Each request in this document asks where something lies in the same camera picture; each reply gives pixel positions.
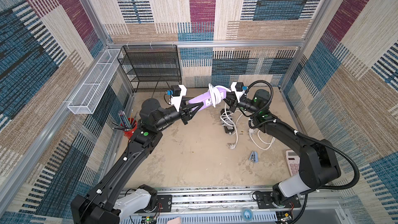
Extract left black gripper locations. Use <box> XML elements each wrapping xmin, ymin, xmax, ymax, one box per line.
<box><xmin>153</xmin><ymin>98</ymin><xmax>203</xmax><ymax>132</ymax></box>

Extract white cord of purple strip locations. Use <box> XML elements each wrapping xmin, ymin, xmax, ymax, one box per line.
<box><xmin>207</xmin><ymin>83</ymin><xmax>240</xmax><ymax>150</ymax></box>

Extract white cord of teal strip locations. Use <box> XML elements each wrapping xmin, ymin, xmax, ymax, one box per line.
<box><xmin>248</xmin><ymin>127</ymin><xmax>277</xmax><ymax>150</ymax></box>

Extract purple power strip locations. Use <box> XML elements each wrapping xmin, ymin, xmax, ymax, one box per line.
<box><xmin>189</xmin><ymin>86</ymin><xmax>229</xmax><ymax>111</ymax></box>

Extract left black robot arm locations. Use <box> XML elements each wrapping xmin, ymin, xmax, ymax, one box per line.
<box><xmin>70</xmin><ymin>98</ymin><xmax>203</xmax><ymax>224</ymax></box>

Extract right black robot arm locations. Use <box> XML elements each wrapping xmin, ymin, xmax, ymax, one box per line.
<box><xmin>225</xmin><ymin>90</ymin><xmax>341</xmax><ymax>207</ymax></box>

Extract black power strip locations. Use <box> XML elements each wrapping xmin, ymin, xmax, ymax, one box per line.
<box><xmin>220</xmin><ymin>109</ymin><xmax>235</xmax><ymax>135</ymax></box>

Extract red pen cup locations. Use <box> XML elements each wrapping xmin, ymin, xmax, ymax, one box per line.
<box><xmin>124</xmin><ymin>118</ymin><xmax>137</xmax><ymax>138</ymax></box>

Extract blue binder clip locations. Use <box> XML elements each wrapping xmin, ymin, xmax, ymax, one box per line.
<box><xmin>249</xmin><ymin>151</ymin><xmax>259</xmax><ymax>163</ymax></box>

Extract pens in red cup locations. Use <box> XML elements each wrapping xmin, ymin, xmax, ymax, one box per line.
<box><xmin>112</xmin><ymin>111</ymin><xmax>132</xmax><ymax>131</ymax></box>

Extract pink white calculator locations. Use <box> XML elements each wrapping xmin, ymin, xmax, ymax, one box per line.
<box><xmin>286</xmin><ymin>150</ymin><xmax>300</xmax><ymax>176</ymax></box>

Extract blue round sticker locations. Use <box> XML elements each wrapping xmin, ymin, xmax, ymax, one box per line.
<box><xmin>241</xmin><ymin>208</ymin><xmax>254</xmax><ymax>222</ymax></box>

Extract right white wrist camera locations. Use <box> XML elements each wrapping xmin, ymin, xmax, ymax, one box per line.
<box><xmin>231</xmin><ymin>82</ymin><xmax>247</xmax><ymax>103</ymax></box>

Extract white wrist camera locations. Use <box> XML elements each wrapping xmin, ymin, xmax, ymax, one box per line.
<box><xmin>231</xmin><ymin>82</ymin><xmax>247</xmax><ymax>103</ymax></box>
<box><xmin>166</xmin><ymin>85</ymin><xmax>187</xmax><ymax>112</ymax></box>

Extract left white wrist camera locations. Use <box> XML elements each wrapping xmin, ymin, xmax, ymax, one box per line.
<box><xmin>166</xmin><ymin>85</ymin><xmax>187</xmax><ymax>112</ymax></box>

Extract grey cord of black strip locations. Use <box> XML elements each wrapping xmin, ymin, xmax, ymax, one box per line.
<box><xmin>219</xmin><ymin>109</ymin><xmax>239</xmax><ymax>135</ymax></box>

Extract black wire shelf rack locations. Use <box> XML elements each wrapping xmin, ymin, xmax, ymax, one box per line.
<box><xmin>118</xmin><ymin>45</ymin><xmax>182</xmax><ymax>92</ymax></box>

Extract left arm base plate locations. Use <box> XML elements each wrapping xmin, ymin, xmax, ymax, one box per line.
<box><xmin>134</xmin><ymin>195</ymin><xmax>173</xmax><ymax>214</ymax></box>

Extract black corrugated cable conduit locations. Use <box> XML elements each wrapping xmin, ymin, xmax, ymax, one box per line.
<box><xmin>247</xmin><ymin>80</ymin><xmax>361</xmax><ymax>190</ymax></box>

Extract white mesh wall basket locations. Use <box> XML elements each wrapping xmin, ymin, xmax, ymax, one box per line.
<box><xmin>67</xmin><ymin>49</ymin><xmax>120</xmax><ymax>115</ymax></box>

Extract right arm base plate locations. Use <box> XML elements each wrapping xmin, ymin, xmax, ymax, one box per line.
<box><xmin>252</xmin><ymin>191</ymin><xmax>302</xmax><ymax>209</ymax></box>

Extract aluminium front rail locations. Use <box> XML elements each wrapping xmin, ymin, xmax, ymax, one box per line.
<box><xmin>119</xmin><ymin>186</ymin><xmax>349</xmax><ymax>224</ymax></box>

